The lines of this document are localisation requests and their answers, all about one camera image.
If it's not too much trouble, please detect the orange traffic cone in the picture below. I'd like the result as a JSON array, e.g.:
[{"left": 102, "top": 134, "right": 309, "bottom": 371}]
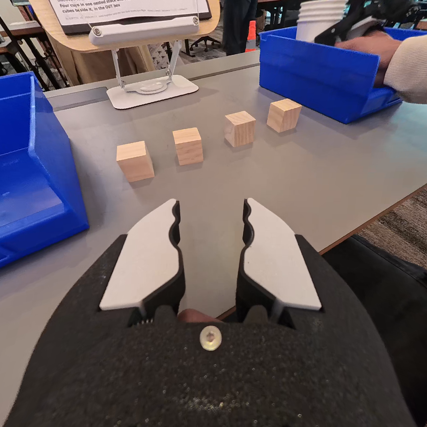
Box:
[{"left": 245, "top": 21, "right": 258, "bottom": 53}]

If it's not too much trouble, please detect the person's dark trouser leg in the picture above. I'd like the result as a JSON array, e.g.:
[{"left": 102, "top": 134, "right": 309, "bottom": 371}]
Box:
[{"left": 320, "top": 234, "right": 427, "bottom": 427}]

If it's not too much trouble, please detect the beige cloth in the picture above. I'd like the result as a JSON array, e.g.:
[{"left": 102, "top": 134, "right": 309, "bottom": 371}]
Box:
[{"left": 50, "top": 43, "right": 151, "bottom": 87}]

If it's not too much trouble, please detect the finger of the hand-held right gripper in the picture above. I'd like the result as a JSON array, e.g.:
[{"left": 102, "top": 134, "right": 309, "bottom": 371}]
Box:
[{"left": 314, "top": 15, "right": 381, "bottom": 45}]

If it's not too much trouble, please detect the person's right hand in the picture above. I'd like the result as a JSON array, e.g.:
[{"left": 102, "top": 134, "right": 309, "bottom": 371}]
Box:
[{"left": 334, "top": 31, "right": 403, "bottom": 88}]

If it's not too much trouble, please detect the black-framed instruction display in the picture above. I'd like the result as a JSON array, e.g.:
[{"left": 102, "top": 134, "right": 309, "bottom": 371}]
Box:
[{"left": 49, "top": 0, "right": 213, "bottom": 36}]

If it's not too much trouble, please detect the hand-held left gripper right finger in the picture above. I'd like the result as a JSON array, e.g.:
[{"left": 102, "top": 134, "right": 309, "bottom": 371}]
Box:
[{"left": 236, "top": 198, "right": 322, "bottom": 326}]

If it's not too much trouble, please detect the blue plastic bin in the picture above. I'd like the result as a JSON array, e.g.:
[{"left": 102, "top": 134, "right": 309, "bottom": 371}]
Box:
[
  {"left": 259, "top": 26, "right": 404, "bottom": 125},
  {"left": 0, "top": 72, "right": 90, "bottom": 269}
]

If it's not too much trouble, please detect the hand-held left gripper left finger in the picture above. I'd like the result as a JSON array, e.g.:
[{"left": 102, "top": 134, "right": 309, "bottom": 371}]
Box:
[{"left": 99, "top": 199, "right": 185, "bottom": 326}]

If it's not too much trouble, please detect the black office chair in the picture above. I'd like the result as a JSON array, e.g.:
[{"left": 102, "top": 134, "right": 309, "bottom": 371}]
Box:
[{"left": 189, "top": 35, "right": 219, "bottom": 59}]

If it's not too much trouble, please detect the white paper cup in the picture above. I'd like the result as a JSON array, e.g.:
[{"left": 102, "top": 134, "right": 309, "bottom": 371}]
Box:
[{"left": 296, "top": 18, "right": 344, "bottom": 43}]

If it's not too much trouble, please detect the person's right forearm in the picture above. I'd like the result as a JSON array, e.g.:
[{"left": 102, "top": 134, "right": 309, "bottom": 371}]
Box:
[{"left": 383, "top": 34, "right": 427, "bottom": 105}]

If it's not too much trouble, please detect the white tablet stand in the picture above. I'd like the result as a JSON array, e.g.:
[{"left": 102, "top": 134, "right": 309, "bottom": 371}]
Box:
[{"left": 88, "top": 16, "right": 201, "bottom": 111}]

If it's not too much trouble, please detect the wooden cube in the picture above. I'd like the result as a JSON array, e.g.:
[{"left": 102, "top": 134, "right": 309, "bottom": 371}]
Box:
[
  {"left": 266, "top": 99, "right": 303, "bottom": 133},
  {"left": 116, "top": 141, "right": 155, "bottom": 183},
  {"left": 224, "top": 111, "right": 257, "bottom": 147},
  {"left": 172, "top": 127, "right": 204, "bottom": 166}
]

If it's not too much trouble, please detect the black metal table frame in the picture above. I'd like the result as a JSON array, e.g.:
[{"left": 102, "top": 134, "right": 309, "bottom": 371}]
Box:
[{"left": 0, "top": 15, "right": 69, "bottom": 92}]

